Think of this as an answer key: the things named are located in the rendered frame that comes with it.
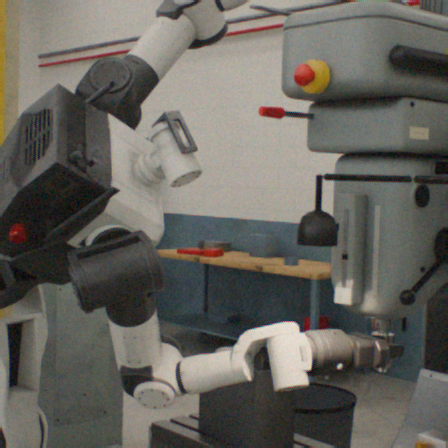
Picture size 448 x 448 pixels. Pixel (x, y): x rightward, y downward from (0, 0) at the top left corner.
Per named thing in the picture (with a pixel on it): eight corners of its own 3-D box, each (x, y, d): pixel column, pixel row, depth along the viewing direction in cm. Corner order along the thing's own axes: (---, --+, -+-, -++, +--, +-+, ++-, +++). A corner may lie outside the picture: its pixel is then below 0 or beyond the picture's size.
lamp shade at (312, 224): (294, 245, 145) (295, 209, 145) (298, 242, 152) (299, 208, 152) (336, 247, 144) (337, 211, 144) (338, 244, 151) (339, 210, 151)
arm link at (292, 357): (329, 324, 158) (279, 327, 153) (340, 380, 155) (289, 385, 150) (298, 338, 168) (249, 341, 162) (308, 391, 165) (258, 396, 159)
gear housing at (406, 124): (402, 151, 148) (405, 94, 148) (302, 152, 167) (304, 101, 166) (501, 158, 171) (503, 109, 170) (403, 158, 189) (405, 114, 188)
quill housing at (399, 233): (398, 325, 154) (405, 152, 152) (315, 310, 169) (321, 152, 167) (456, 316, 166) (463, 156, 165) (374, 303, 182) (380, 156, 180)
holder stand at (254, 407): (253, 455, 185) (256, 366, 184) (197, 430, 202) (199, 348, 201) (294, 446, 192) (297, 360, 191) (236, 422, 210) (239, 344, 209)
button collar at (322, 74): (322, 91, 147) (323, 57, 147) (297, 93, 152) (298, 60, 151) (330, 92, 148) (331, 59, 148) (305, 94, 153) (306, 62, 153)
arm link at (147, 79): (120, 39, 170) (79, 86, 165) (156, 58, 168) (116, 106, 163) (127, 73, 181) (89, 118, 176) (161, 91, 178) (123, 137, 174)
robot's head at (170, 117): (157, 173, 154) (178, 153, 149) (138, 134, 156) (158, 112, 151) (183, 169, 158) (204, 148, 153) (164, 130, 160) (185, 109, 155)
